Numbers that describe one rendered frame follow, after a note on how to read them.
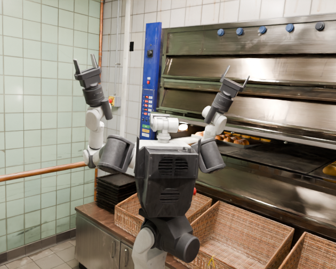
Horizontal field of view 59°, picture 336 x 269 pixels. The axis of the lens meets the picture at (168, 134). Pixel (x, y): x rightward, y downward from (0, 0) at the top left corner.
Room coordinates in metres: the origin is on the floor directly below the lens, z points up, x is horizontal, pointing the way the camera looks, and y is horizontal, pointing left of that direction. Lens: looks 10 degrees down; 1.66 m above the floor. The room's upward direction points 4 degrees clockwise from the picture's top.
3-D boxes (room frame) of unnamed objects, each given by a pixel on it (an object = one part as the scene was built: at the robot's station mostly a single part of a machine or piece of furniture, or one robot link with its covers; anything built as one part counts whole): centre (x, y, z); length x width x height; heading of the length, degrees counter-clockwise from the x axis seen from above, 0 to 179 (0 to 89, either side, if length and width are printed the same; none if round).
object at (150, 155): (1.28, 0.00, 1.26); 0.34 x 0.30 x 0.36; 104
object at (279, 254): (1.71, -0.45, 0.72); 0.56 x 0.49 x 0.28; 48
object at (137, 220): (2.11, 0.00, 0.72); 0.56 x 0.49 x 0.28; 47
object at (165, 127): (1.34, 0.01, 1.46); 0.10 x 0.07 x 0.09; 104
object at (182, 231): (1.27, -0.04, 1.00); 0.28 x 0.13 x 0.18; 49
